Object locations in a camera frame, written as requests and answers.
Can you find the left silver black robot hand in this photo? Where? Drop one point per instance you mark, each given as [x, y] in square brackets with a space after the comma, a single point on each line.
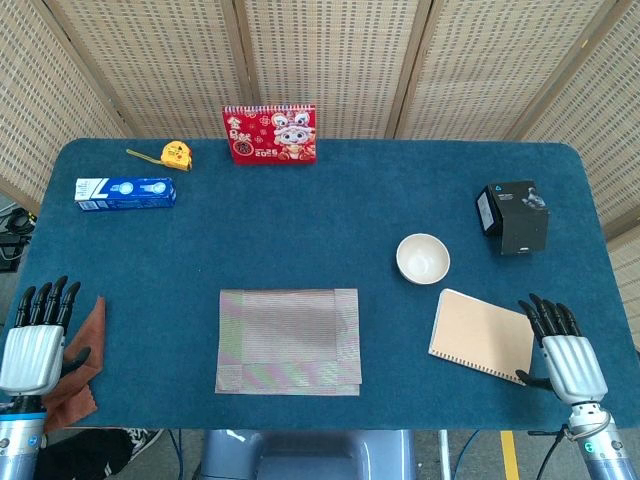
[32, 357]

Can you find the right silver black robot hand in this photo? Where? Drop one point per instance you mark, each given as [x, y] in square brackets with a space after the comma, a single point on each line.
[575, 365]

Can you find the cream white bowl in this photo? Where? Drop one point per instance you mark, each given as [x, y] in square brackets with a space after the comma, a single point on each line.
[423, 260]

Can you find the beige woven placemat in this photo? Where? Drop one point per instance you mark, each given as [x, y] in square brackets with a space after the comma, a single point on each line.
[290, 345]

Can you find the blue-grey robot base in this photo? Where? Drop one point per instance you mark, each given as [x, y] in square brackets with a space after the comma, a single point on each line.
[300, 455]

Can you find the rust brown cloth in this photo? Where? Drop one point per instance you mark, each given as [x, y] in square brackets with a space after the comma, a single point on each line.
[90, 340]

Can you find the kraft cover spiral notebook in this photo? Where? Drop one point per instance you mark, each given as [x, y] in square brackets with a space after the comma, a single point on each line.
[480, 335]

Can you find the black white sneaker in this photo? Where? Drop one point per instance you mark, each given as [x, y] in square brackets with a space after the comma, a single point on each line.
[142, 440]

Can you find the black cardboard box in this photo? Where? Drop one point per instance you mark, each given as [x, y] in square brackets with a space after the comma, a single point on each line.
[520, 220]

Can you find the white table leg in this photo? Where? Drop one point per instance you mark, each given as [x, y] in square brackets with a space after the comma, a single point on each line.
[444, 455]

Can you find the blue toothpaste box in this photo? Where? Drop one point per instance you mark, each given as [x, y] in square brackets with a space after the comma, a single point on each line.
[125, 195]

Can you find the yellow tape measure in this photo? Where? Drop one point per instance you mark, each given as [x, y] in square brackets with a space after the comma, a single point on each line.
[176, 156]

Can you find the blue felt table cover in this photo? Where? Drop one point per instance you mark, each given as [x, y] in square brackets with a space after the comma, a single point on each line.
[300, 225]

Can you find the red desk calendar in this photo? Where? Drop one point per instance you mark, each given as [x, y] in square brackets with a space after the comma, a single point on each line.
[272, 137]

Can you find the woven bamboo folding screen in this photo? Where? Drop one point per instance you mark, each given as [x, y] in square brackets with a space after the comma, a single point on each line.
[325, 50]

